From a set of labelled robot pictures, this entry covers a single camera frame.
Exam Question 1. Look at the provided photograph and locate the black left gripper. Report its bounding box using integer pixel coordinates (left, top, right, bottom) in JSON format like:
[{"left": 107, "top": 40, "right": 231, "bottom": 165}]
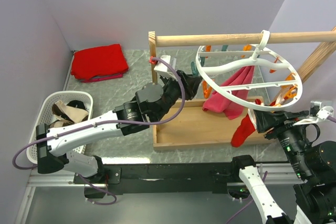
[{"left": 153, "top": 70, "right": 203, "bottom": 122}]

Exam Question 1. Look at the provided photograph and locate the white round clip hanger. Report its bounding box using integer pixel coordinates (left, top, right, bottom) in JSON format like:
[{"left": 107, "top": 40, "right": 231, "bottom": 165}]
[{"left": 195, "top": 30, "right": 303, "bottom": 113}]

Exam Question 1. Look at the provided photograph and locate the pink hanging cloth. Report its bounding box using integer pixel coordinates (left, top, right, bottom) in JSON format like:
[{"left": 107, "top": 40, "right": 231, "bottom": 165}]
[{"left": 202, "top": 65, "right": 255, "bottom": 120}]

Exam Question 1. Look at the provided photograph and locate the orange clip back right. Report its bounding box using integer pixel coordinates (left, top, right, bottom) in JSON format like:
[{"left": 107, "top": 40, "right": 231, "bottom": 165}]
[{"left": 285, "top": 72, "right": 295, "bottom": 81}]

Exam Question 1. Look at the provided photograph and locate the wooden clothes rack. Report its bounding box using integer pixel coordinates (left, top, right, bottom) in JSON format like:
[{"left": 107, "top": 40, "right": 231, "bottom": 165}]
[{"left": 149, "top": 30, "right": 335, "bottom": 150}]

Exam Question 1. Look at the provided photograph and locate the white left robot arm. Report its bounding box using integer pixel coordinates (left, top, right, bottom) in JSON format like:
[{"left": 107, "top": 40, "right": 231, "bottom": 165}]
[{"left": 37, "top": 70, "right": 202, "bottom": 183}]

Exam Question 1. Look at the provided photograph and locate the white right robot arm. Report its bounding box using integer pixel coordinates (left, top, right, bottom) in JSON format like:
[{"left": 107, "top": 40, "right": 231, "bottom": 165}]
[{"left": 230, "top": 111, "right": 335, "bottom": 223}]

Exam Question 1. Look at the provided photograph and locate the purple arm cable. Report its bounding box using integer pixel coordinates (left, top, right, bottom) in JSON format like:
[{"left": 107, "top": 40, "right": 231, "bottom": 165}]
[
  {"left": 225, "top": 115, "right": 336, "bottom": 224},
  {"left": 12, "top": 57, "right": 186, "bottom": 206}
]

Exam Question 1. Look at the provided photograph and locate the teal clip front left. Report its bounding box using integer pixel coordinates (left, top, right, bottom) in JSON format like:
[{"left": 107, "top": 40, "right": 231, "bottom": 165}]
[{"left": 191, "top": 61, "right": 199, "bottom": 77}]

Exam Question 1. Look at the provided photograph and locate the cream brown striped sock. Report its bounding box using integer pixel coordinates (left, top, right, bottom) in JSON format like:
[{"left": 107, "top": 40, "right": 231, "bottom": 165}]
[{"left": 49, "top": 100, "right": 89, "bottom": 128}]

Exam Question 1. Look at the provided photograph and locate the orange clip back left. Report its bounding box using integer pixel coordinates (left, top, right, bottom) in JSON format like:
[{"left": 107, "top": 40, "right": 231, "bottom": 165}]
[{"left": 205, "top": 45, "right": 212, "bottom": 52}]

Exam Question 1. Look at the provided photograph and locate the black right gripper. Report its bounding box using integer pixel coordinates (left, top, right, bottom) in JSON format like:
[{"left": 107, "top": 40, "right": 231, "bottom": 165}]
[{"left": 251, "top": 101, "right": 312, "bottom": 174}]

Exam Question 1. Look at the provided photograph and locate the white perforated plastic basket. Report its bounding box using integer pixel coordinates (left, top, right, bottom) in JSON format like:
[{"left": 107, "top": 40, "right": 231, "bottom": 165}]
[{"left": 26, "top": 90, "right": 95, "bottom": 164}]

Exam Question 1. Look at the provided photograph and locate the aluminium frame rail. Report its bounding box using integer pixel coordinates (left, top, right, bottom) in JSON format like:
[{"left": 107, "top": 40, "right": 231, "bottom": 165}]
[{"left": 15, "top": 167, "right": 87, "bottom": 224}]

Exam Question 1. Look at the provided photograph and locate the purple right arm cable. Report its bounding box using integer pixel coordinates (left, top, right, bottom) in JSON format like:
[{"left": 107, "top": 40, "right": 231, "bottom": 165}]
[{"left": 225, "top": 115, "right": 336, "bottom": 224}]

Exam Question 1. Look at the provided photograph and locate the teal clip left rim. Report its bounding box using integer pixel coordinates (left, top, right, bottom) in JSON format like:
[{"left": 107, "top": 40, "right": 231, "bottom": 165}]
[{"left": 221, "top": 45, "right": 228, "bottom": 51}]

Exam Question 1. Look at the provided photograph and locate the red sock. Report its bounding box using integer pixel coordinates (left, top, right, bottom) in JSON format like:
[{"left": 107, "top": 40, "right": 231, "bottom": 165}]
[{"left": 230, "top": 109, "right": 257, "bottom": 147}]

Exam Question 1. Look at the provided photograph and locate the orange clip right rim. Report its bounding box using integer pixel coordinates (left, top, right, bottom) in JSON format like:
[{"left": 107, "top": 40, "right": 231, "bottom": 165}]
[{"left": 270, "top": 85, "right": 298, "bottom": 106}]

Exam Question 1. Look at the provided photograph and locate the folded red cloth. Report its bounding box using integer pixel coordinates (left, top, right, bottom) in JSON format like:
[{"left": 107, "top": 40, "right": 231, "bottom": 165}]
[{"left": 71, "top": 44, "right": 129, "bottom": 82}]

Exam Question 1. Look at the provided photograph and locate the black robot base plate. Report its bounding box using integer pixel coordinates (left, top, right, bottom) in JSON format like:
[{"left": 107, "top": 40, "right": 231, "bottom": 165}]
[{"left": 73, "top": 161, "right": 253, "bottom": 200}]

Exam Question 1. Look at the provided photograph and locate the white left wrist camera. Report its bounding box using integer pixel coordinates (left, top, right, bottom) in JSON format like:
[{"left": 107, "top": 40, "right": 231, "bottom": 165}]
[{"left": 149, "top": 55, "right": 176, "bottom": 80}]

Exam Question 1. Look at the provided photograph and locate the orange clip front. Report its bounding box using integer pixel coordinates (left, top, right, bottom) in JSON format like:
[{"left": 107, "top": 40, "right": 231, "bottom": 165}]
[{"left": 202, "top": 80, "right": 213, "bottom": 99}]

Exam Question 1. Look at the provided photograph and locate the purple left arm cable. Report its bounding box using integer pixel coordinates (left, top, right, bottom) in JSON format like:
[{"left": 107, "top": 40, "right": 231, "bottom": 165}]
[{"left": 12, "top": 57, "right": 186, "bottom": 206}]

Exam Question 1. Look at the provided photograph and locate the black striped sock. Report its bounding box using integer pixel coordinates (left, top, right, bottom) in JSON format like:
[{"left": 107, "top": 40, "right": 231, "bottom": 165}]
[{"left": 67, "top": 100, "right": 86, "bottom": 110}]

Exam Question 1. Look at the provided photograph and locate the orange clip holding pink cloth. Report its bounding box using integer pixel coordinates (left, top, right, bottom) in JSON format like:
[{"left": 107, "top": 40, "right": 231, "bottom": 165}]
[{"left": 241, "top": 45, "right": 252, "bottom": 58}]

